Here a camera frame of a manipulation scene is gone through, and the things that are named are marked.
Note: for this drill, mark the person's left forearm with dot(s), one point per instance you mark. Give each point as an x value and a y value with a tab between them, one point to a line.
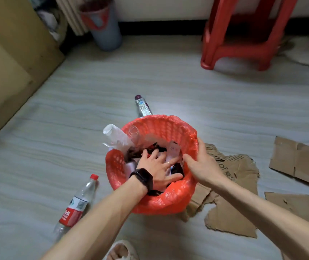
100	222

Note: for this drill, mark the black smartwatch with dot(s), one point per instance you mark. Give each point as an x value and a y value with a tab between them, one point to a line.
143	178

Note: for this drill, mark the person's right thumb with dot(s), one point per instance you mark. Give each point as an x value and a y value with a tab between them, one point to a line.
189	161

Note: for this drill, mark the clear bottle with purple cap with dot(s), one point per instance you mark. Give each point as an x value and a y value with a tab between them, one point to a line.
143	106

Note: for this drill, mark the white fan base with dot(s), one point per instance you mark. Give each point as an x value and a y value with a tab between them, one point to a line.
306	52

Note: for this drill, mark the clear plastic cup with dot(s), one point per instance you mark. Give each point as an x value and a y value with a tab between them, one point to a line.
134	134

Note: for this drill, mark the dark trash wrappers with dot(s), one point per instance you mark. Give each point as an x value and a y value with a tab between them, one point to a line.
176	168

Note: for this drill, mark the grey bin with red bag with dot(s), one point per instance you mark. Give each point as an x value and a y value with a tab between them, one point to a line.
105	29

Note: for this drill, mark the red bag-lined lattice trash bin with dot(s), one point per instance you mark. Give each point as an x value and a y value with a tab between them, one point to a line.
170	200

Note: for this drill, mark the heap of bags and cloths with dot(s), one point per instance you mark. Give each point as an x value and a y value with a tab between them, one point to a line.
48	18

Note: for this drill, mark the person's foot in white slipper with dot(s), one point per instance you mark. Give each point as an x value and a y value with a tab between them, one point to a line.
120	251

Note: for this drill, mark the red plastic stool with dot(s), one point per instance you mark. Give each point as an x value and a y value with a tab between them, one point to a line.
241	48

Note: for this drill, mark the person's left middle finger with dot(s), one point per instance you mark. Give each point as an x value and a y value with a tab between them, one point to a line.
162	159

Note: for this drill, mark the white paper tag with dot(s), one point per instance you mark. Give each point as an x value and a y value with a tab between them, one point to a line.
174	150

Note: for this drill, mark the flat brown cardboard sheet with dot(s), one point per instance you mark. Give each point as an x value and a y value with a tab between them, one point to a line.
303	208

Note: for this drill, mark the clear bottle with red label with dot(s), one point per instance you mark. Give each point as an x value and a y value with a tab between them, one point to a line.
75	205

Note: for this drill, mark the person's right forearm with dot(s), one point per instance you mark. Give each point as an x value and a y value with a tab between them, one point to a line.
265	216

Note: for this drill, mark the person's left hand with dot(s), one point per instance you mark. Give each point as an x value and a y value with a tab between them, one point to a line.
155	171

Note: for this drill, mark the person's left thumb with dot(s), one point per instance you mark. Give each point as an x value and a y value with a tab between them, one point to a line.
175	178

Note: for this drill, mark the person's right hand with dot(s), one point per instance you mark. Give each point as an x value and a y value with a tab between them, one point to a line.
204	167

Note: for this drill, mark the torn brown cardboard piece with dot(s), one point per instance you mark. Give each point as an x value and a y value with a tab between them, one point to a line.
230	211

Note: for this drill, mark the person's left little finger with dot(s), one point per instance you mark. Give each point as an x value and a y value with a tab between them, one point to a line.
144	156

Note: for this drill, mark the white radiator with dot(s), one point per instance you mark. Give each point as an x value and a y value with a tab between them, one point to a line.
71	16

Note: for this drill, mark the creased brown cardboard sheet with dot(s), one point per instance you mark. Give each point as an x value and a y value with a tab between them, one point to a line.
300	162

